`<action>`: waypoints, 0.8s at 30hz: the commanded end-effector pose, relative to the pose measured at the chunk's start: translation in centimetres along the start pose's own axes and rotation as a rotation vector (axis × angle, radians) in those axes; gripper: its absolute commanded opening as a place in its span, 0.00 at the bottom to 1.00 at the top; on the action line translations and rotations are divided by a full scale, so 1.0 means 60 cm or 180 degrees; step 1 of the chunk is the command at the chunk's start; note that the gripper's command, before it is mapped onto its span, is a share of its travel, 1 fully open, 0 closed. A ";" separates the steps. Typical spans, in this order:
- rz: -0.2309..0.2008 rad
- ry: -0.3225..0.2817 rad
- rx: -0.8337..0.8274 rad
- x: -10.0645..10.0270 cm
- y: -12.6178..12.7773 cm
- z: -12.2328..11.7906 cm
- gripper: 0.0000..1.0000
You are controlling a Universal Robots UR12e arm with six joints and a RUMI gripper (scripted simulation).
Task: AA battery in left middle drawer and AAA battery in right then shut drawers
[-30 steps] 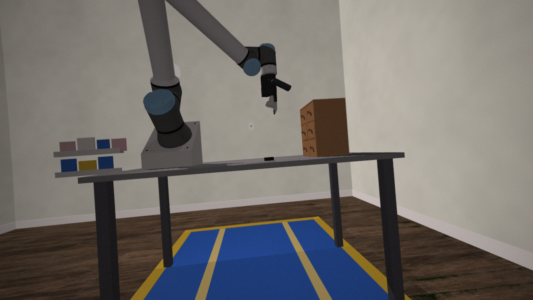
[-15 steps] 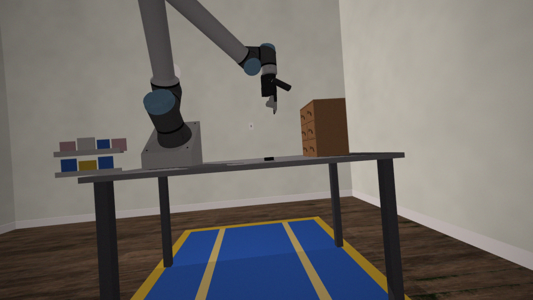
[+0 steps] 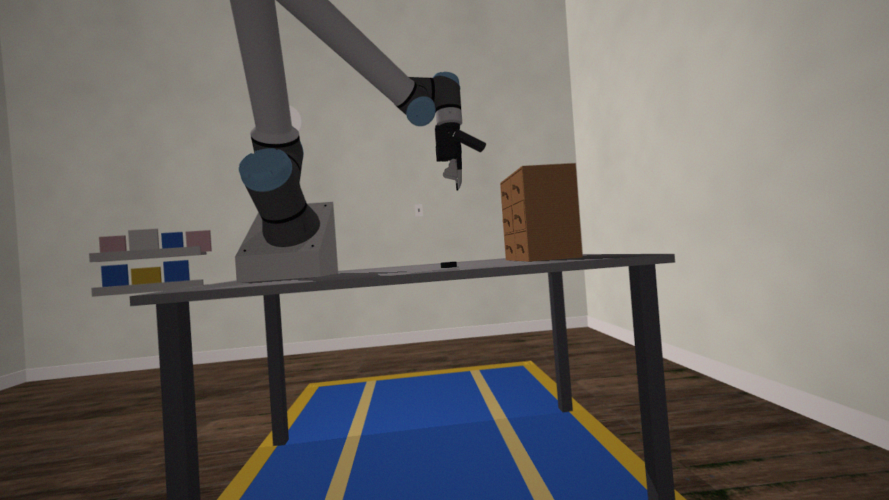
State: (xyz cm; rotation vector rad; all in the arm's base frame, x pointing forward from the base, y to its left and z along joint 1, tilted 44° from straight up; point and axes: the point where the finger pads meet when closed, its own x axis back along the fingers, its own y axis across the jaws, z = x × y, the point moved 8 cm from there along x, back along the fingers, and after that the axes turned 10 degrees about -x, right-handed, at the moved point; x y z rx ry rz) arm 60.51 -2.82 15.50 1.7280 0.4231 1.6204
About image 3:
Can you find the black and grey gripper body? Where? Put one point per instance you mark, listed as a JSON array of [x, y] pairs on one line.
[[446, 144]]

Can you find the brown wooden chest of drawers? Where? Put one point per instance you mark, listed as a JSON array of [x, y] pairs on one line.
[[551, 206]]

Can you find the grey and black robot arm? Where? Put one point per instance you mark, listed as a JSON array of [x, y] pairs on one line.
[[272, 176]]

